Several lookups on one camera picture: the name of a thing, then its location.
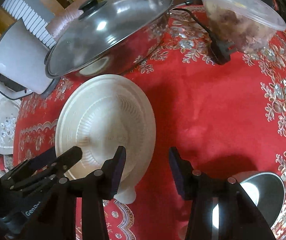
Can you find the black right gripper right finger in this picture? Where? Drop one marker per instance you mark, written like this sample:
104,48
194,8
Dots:
221,209

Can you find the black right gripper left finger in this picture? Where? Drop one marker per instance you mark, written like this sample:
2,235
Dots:
101,184

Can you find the cream plastic bowl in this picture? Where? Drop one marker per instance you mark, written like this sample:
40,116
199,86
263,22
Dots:
105,112

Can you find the stainless steel bowl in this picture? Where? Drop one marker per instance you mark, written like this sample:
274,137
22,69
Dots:
265,189

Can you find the white ornate chair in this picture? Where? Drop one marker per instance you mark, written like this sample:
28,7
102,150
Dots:
9,110

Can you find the red floral tablecloth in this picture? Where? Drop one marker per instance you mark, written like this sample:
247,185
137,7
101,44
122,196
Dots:
223,119

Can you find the white electric kettle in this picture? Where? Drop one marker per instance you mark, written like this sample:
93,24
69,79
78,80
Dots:
22,61

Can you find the steel pot with glass lid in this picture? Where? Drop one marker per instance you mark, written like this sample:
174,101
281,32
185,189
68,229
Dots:
109,37

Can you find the clear plastic food container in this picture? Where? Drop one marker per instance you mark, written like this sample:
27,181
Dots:
249,24

